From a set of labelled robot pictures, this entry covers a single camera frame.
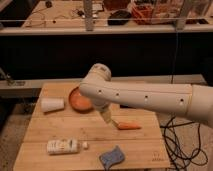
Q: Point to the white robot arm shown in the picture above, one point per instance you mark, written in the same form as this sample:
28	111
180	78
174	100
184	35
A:
193	102

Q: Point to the orange crate on bench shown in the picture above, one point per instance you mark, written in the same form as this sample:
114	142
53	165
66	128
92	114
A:
142	14

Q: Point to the white paper cup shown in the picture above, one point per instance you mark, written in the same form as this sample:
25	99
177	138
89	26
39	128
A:
52	104

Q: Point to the metal clamp at left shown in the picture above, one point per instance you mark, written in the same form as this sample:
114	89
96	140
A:
10	81

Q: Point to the black object on bench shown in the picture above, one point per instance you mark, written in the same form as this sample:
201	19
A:
119	17

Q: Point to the orange wooden bowl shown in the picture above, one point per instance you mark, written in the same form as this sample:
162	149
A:
79	102

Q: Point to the white plastic bottle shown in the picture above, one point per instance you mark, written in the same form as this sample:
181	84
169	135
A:
65	146

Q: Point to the orange toy carrot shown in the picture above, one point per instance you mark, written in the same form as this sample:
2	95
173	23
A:
126	125

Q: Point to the blue cloth rag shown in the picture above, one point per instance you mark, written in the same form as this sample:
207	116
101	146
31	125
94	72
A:
110	158

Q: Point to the metal frame post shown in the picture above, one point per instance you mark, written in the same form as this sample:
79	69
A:
87	4

